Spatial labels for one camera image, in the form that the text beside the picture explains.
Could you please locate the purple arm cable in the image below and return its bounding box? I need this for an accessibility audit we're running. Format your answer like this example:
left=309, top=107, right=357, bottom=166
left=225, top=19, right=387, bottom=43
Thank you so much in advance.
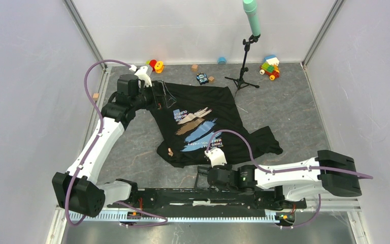
left=64, top=59, right=169, bottom=227
left=206, top=129, right=374, bottom=230

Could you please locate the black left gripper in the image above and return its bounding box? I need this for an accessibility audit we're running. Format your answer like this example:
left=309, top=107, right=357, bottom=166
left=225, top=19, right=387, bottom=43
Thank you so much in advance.
left=131, top=80, right=176, bottom=111

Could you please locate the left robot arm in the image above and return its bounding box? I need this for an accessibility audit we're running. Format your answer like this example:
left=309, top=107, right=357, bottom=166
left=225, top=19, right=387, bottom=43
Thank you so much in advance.
left=52, top=74, right=176, bottom=217

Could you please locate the black microphone tripod stand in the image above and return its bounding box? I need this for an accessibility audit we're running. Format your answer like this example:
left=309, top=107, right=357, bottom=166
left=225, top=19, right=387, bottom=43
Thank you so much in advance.
left=225, top=35, right=261, bottom=97

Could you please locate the red yellow green stacking toy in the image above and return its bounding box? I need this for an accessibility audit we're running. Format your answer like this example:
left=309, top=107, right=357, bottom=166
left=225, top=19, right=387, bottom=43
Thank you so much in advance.
left=145, top=59, right=165, bottom=74

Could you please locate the white toothed cable rail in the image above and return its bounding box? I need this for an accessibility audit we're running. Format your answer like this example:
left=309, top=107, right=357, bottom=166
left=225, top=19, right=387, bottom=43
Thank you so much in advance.
left=84, top=208, right=279, bottom=224

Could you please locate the blue arch block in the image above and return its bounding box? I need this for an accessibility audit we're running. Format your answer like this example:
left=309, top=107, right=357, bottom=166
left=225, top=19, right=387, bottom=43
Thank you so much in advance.
left=217, top=56, right=227, bottom=65

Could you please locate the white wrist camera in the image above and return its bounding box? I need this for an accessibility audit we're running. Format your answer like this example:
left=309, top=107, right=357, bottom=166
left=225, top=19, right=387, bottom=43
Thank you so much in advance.
left=204, top=148, right=227, bottom=167
left=129, top=65, right=153, bottom=88

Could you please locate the black printed t-shirt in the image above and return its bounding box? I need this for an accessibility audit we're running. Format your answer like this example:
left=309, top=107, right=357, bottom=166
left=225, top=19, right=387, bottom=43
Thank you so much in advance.
left=151, top=83, right=283, bottom=168

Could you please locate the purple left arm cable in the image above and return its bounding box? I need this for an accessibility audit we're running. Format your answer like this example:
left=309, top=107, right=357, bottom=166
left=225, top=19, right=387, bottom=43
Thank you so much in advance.
left=64, top=59, right=169, bottom=227

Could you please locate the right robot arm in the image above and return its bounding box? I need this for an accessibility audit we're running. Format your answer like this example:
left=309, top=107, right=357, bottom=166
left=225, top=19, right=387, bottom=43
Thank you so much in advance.
left=204, top=148, right=364, bottom=207

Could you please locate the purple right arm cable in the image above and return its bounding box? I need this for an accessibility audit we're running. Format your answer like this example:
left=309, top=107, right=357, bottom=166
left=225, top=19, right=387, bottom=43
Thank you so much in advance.
left=206, top=129, right=374, bottom=230

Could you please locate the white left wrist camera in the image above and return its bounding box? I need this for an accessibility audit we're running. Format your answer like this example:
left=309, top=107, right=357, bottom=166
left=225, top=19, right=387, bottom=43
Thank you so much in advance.
left=129, top=65, right=153, bottom=88

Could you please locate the mint green microphone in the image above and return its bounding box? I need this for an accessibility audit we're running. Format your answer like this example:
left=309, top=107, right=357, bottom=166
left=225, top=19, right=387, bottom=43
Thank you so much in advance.
left=242, top=0, right=261, bottom=37

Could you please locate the wooden cube on rail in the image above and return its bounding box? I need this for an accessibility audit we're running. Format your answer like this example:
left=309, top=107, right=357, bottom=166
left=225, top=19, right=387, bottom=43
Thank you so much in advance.
left=92, top=93, right=100, bottom=102

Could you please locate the colourful toy block train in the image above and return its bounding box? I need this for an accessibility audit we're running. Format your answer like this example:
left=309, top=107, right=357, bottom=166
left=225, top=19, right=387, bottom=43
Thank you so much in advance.
left=259, top=55, right=280, bottom=81

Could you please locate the wooden cube at back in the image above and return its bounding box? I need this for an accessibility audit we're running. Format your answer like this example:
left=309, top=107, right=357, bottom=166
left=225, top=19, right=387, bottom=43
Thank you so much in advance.
left=191, top=64, right=199, bottom=73

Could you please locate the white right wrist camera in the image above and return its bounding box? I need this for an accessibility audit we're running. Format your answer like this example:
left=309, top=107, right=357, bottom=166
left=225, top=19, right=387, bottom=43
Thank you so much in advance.
left=204, top=148, right=227, bottom=167

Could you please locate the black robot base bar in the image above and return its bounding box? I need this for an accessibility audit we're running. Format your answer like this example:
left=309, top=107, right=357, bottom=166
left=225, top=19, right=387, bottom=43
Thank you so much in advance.
left=124, top=188, right=307, bottom=218

